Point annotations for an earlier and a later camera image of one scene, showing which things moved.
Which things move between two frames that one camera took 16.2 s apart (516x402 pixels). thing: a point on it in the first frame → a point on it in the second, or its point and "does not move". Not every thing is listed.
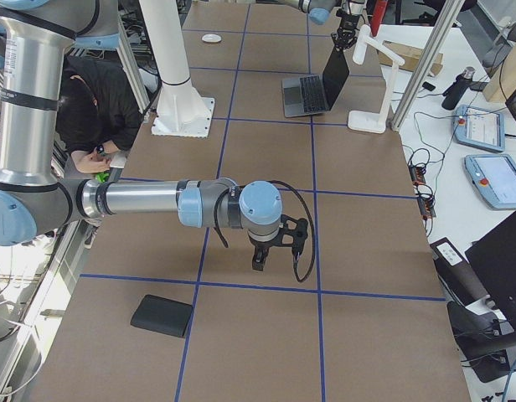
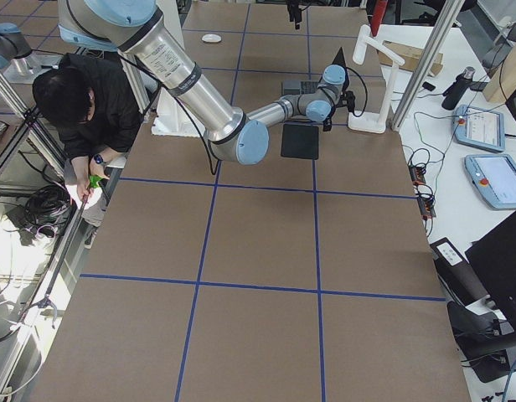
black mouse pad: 164,315 → 300,141
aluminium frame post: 447,20 does not move
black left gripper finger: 351,41 → 297,17
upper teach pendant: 478,127 does not move
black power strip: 425,199 does not move
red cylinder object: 378,13 does not move
